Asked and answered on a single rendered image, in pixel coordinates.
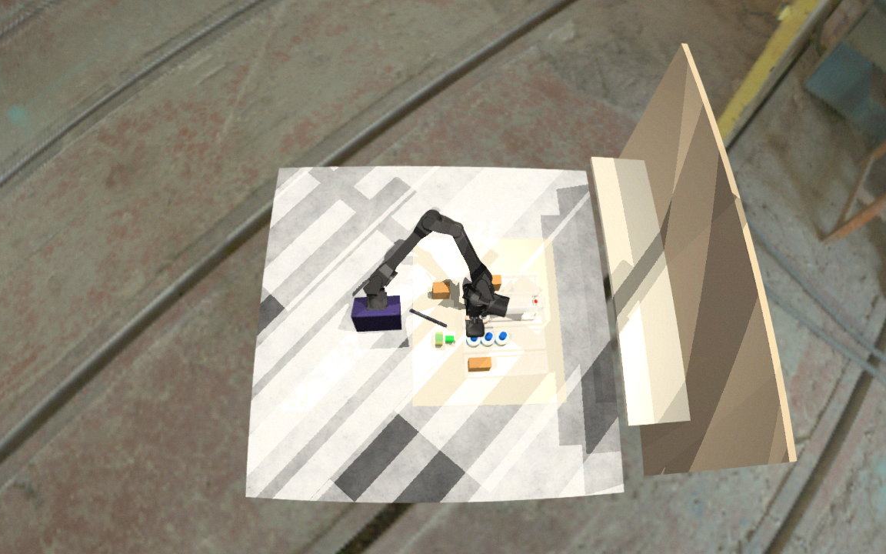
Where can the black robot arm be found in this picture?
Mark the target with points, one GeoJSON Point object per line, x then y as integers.
{"type": "Point", "coordinates": [483, 294]}

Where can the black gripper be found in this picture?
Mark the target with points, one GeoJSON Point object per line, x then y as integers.
{"type": "Point", "coordinates": [474, 327]}

